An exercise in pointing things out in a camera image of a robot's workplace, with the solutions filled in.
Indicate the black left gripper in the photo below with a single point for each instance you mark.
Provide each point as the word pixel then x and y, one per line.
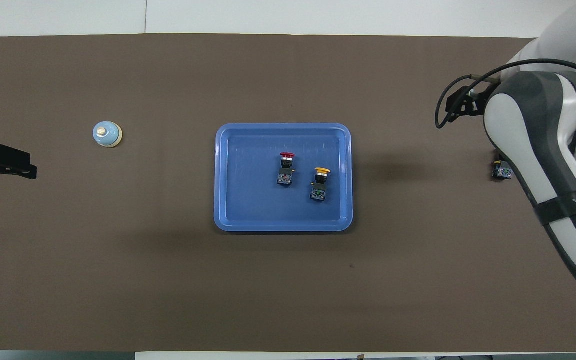
pixel 5 156

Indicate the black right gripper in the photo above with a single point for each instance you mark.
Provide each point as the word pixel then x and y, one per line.
pixel 465 105

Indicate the green push button switch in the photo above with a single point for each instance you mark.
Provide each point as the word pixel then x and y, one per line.
pixel 501 172

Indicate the yellow push button switch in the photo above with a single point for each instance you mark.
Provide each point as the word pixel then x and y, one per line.
pixel 319 187

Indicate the red push button switch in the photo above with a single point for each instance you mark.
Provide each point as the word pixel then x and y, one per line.
pixel 285 172

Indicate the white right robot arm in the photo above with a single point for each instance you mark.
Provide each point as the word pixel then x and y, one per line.
pixel 533 130

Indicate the light blue desk bell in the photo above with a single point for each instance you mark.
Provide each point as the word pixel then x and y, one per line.
pixel 105 135

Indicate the blue plastic tray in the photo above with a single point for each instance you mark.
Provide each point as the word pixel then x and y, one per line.
pixel 248 200

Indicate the brown table mat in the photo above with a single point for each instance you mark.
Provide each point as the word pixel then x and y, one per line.
pixel 168 290

